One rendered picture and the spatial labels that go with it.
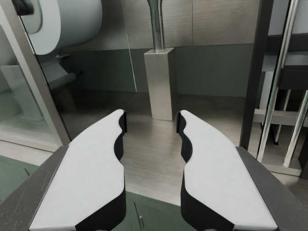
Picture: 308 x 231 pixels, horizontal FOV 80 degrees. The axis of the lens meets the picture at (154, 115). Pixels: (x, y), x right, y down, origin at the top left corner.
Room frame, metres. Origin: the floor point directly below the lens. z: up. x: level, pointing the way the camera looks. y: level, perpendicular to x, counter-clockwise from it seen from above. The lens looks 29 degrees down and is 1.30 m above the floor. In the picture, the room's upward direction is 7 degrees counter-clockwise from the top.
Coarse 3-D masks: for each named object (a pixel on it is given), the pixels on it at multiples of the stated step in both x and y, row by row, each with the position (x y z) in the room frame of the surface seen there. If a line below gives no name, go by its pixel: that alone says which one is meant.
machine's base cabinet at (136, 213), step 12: (0, 168) 0.66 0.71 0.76; (12, 168) 0.61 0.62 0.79; (24, 168) 0.57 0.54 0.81; (0, 180) 0.69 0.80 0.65; (12, 180) 0.64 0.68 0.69; (0, 192) 0.74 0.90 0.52; (132, 204) 0.36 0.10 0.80; (132, 216) 0.37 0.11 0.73; (144, 216) 0.35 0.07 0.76; (156, 216) 0.33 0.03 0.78; (168, 216) 0.31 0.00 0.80; (180, 216) 0.30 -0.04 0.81; (120, 228) 0.40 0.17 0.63; (132, 228) 0.37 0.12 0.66; (144, 228) 0.35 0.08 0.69; (156, 228) 0.33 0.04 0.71; (168, 228) 0.31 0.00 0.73; (180, 228) 0.30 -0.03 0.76; (192, 228) 0.28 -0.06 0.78
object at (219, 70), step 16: (176, 48) 0.90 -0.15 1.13; (192, 48) 0.87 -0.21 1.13; (208, 48) 0.84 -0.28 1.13; (224, 48) 0.81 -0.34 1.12; (240, 48) 0.79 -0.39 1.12; (144, 64) 0.98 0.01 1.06; (176, 64) 0.91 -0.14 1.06; (192, 64) 0.87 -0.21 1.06; (208, 64) 0.84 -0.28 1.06; (224, 64) 0.81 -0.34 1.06; (240, 64) 0.78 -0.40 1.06; (144, 80) 0.99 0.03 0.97; (176, 80) 0.91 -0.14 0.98; (192, 80) 0.87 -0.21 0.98; (208, 80) 0.84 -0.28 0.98; (224, 80) 0.81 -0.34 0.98; (240, 80) 0.78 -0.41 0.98; (240, 96) 0.78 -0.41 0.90
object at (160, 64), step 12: (156, 0) 0.68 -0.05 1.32; (156, 12) 0.68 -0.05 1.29; (156, 24) 0.68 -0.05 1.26; (156, 36) 0.68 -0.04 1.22; (156, 48) 0.69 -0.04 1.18; (168, 48) 0.72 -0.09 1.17; (156, 60) 0.66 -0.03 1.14; (168, 60) 0.65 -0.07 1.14; (156, 72) 0.66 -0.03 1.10; (168, 72) 0.64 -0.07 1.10; (156, 84) 0.67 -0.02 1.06; (168, 84) 0.65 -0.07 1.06; (156, 96) 0.67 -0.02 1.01; (168, 96) 0.65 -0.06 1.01; (156, 108) 0.67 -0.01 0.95; (168, 108) 0.65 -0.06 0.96; (168, 120) 0.65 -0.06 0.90
